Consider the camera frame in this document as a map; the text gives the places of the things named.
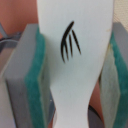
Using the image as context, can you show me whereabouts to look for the pink wooden stove board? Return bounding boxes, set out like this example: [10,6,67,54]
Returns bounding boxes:
[0,0,38,34]

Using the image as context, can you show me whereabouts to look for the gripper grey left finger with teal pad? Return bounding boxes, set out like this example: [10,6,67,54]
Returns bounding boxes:
[4,24,50,128]

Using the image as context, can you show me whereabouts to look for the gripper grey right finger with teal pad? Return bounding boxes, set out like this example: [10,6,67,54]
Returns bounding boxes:
[99,23,128,128]

